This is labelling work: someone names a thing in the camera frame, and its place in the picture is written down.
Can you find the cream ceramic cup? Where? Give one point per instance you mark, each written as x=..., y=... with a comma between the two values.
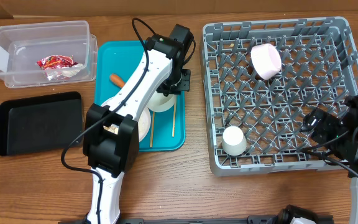
x=234, y=142

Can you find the left wooden chopstick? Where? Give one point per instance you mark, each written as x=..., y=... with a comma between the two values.
x=152, y=129

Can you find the red foil snack wrapper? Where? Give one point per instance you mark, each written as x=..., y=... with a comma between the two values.
x=55, y=62

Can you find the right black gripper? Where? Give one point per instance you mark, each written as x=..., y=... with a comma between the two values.
x=326, y=127

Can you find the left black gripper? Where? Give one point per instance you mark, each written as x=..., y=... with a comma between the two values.
x=183, y=85

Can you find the pink bowl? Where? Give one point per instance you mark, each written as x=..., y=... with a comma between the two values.
x=266, y=60

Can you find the orange carrot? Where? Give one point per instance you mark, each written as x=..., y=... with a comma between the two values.
x=117, y=80

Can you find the clear plastic bin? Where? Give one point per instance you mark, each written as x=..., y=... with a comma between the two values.
x=21, y=46

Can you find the black tray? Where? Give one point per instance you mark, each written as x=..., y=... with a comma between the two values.
x=40, y=123

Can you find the grey dishwasher rack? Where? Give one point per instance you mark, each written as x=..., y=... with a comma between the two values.
x=319, y=69

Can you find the white bowl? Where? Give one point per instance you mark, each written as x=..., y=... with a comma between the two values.
x=159, y=102

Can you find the wooden chopstick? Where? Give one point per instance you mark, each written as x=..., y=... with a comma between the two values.
x=174, y=119
x=152, y=129

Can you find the teal plastic tray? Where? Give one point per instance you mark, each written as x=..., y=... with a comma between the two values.
x=122, y=58

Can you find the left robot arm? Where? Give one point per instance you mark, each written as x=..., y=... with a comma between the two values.
x=111, y=142

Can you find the right wooden chopstick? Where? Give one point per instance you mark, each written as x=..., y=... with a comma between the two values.
x=174, y=119

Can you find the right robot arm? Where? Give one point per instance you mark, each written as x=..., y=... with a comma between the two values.
x=337, y=142

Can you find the peanut pile on plate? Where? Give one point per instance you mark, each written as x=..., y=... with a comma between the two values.
x=112, y=128

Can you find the pink plate with rice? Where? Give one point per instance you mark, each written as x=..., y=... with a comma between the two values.
x=144, y=123

